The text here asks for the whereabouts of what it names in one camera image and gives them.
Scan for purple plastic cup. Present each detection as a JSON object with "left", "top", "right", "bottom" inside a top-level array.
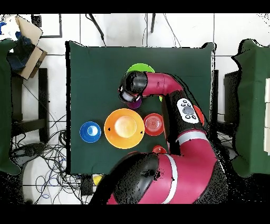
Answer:
[{"left": 127, "top": 97, "right": 142, "bottom": 110}]

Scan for large green plastic bowl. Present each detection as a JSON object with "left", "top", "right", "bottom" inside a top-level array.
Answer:
[{"left": 126, "top": 63, "right": 156, "bottom": 74}]

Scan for large orange plastic bowl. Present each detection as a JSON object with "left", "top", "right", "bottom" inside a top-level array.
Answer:
[{"left": 103, "top": 108, "right": 146, "bottom": 150}]

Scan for dark blue plastic bowl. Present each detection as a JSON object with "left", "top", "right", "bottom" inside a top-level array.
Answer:
[{"left": 79, "top": 120, "right": 102, "bottom": 144}]

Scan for red plastic cup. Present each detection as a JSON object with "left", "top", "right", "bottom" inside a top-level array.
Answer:
[{"left": 152, "top": 145, "right": 168, "bottom": 155}]

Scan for yellow plastic cup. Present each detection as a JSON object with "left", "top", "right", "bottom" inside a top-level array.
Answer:
[{"left": 92, "top": 174, "right": 104, "bottom": 186}]

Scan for small red plastic bowl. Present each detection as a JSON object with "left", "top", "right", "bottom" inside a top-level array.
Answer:
[{"left": 143, "top": 113, "right": 165, "bottom": 136}]

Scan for dark green table cloth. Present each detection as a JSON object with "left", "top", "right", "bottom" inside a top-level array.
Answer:
[{"left": 65, "top": 40, "right": 216, "bottom": 176}]

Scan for large red plastic bowl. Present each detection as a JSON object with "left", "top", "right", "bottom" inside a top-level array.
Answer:
[{"left": 193, "top": 105, "right": 206, "bottom": 127}]

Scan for black pole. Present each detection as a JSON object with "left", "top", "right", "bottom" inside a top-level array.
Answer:
[{"left": 150, "top": 13, "right": 157, "bottom": 34}]

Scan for cardboard box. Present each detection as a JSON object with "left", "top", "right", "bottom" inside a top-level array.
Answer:
[{"left": 14, "top": 14, "right": 48, "bottom": 81}]

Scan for black chair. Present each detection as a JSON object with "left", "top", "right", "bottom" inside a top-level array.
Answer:
[{"left": 223, "top": 70, "right": 242, "bottom": 124}]

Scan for black chair base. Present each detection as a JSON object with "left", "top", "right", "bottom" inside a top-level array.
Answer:
[{"left": 9, "top": 142, "right": 46, "bottom": 170}]

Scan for blue cloth bundle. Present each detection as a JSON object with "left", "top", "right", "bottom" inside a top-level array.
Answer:
[{"left": 6, "top": 31, "right": 35, "bottom": 72}]

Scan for green covered side table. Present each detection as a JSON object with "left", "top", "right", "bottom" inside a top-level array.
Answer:
[
  {"left": 230, "top": 39, "right": 270, "bottom": 179},
  {"left": 0, "top": 39, "right": 22, "bottom": 176}
]

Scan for white boxes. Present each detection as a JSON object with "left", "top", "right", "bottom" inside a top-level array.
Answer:
[{"left": 263, "top": 77, "right": 270, "bottom": 156}]

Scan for thick black cable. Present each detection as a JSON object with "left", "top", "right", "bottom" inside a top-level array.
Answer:
[{"left": 85, "top": 13, "right": 108, "bottom": 48}]

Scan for thin black cable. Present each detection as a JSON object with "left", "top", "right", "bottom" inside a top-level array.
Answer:
[{"left": 162, "top": 13, "right": 182, "bottom": 48}]

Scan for tangle of cables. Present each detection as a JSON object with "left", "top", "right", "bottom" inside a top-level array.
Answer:
[{"left": 10, "top": 114, "right": 95, "bottom": 205}]

